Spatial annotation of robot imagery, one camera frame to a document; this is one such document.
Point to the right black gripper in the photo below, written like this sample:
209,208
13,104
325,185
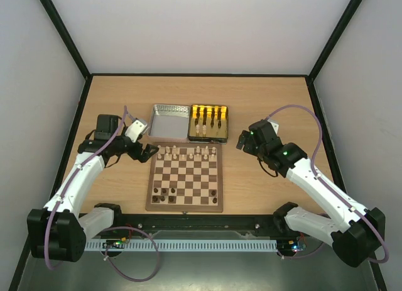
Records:
249,143

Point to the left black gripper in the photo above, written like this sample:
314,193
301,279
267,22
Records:
144,156

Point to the silver tin lid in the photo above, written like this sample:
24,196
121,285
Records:
169,122

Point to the gold tin with pieces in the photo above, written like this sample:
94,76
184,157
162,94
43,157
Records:
208,124

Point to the wooden chess board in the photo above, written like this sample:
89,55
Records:
186,177

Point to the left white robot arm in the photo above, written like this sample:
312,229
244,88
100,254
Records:
57,231

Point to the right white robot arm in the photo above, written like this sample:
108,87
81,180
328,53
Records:
352,230

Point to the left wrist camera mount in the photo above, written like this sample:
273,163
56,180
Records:
135,131

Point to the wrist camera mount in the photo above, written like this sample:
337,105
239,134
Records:
135,131
274,122

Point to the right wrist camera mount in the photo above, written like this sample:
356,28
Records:
274,122

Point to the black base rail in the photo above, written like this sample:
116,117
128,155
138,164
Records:
257,225

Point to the white slotted cable duct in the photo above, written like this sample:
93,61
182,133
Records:
182,245

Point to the black enclosure frame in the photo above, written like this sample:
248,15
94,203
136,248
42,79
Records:
344,20

